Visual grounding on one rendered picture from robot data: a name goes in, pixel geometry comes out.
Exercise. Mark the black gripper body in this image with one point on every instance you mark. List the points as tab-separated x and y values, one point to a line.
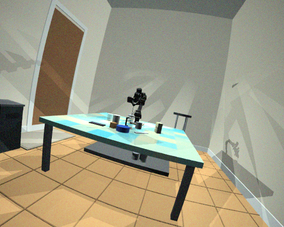
135	100

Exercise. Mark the small orange cube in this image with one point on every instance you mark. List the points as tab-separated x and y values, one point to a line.
113	125

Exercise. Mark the blue cylinder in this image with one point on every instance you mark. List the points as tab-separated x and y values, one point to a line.
122	128

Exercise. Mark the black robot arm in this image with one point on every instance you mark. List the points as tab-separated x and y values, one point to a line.
142	95

